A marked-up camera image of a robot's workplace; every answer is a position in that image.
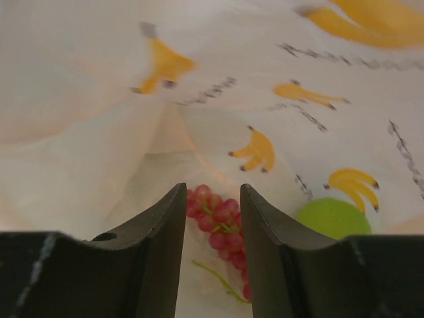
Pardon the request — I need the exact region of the translucent orange plastic bag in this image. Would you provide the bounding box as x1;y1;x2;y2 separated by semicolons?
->
1;1;423;317

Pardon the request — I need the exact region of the green fake apple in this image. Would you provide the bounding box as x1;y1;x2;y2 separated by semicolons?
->
294;197;372;240

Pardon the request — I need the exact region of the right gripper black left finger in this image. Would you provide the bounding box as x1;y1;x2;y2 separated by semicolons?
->
1;184;186;317

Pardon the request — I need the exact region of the red fake grapes bunch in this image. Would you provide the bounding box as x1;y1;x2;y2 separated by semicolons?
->
186;184;252;303

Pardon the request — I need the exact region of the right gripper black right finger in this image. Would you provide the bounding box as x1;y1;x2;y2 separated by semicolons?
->
240;184;423;318

